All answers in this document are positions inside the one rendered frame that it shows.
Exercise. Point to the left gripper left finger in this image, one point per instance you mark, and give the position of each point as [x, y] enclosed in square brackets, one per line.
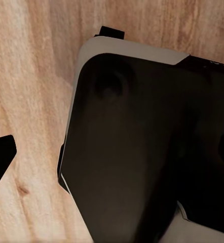
[8, 151]

